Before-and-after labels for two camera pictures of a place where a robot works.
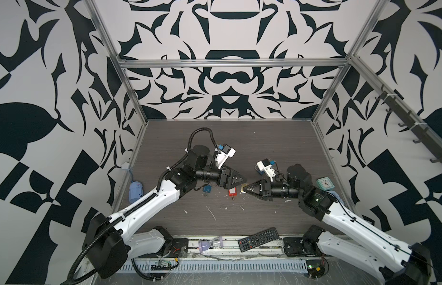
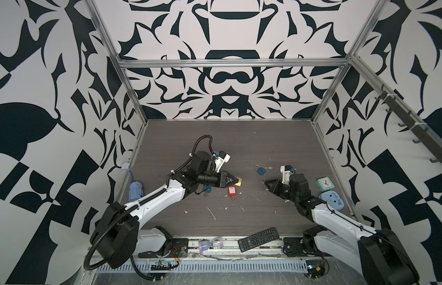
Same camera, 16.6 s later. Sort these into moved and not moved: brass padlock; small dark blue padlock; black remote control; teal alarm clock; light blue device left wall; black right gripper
Moved: brass padlock; black right gripper
Not moved: teal alarm clock; black remote control; small dark blue padlock; light blue device left wall
